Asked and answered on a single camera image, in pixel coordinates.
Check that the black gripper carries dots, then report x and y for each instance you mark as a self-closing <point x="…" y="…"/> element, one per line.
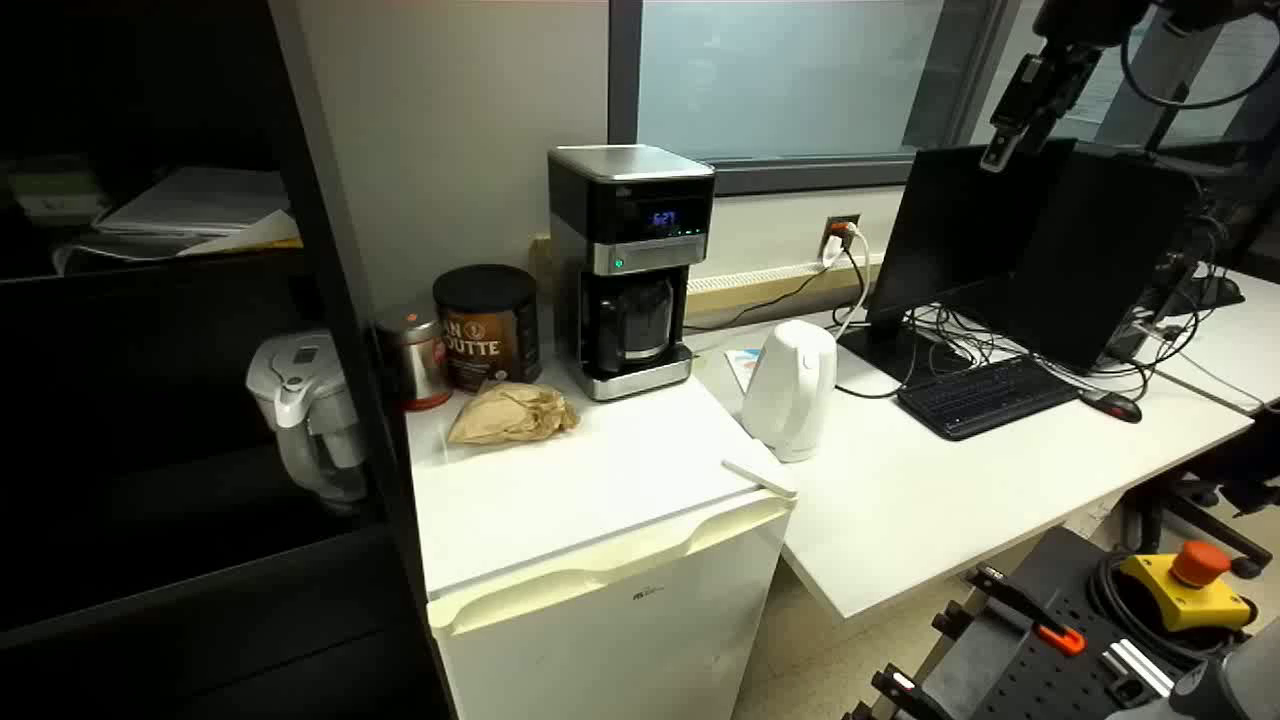
<point x="1036" y="93"/>

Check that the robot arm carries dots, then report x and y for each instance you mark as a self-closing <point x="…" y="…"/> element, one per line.
<point x="1158" y="46"/>

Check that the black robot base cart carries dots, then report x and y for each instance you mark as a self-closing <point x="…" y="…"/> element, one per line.
<point x="1098" y="638"/>

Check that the black silver coffee machine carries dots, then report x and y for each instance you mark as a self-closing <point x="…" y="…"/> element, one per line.
<point x="625" y="230"/>

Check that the yellow emergency stop button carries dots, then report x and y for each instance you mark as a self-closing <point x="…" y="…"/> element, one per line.
<point x="1189" y="589"/>

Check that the dark coffee canister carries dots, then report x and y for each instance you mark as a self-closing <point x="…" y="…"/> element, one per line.
<point x="489" y="327"/>

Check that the black computer monitor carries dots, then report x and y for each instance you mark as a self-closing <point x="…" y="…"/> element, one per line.
<point x="1049" y="253"/>

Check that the black keyboard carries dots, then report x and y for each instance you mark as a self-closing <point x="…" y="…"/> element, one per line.
<point x="986" y="398"/>

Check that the black red computer mouse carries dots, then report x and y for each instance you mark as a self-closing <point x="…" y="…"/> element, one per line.
<point x="1112" y="404"/>

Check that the white electric kettle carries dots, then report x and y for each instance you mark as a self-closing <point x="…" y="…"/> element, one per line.
<point x="789" y="389"/>

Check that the white desk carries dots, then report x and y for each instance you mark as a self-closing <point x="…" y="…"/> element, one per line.
<point x="887" y="504"/>

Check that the crumpled brown paper bag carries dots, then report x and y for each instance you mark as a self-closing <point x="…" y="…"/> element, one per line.
<point x="513" y="415"/>

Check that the white mini fridge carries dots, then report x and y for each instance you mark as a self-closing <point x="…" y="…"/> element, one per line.
<point x="606" y="575"/>

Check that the small red metal can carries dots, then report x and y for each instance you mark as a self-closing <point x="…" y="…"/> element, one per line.
<point x="412" y="357"/>

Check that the white water filter pitcher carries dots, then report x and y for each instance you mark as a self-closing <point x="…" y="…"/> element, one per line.
<point x="303" y="393"/>

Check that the stack of papers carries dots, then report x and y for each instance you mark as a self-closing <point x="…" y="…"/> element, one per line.
<point x="191" y="215"/>

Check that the black shelving unit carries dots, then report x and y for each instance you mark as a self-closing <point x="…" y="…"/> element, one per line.
<point x="152" y="554"/>

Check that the wall power outlet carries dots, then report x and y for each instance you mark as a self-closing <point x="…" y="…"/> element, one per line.
<point x="837" y="236"/>

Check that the window frame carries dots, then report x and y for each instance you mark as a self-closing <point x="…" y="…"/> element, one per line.
<point x="802" y="93"/>

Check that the orange handled tool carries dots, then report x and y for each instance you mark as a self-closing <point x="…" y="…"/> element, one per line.
<point x="1046" y="626"/>

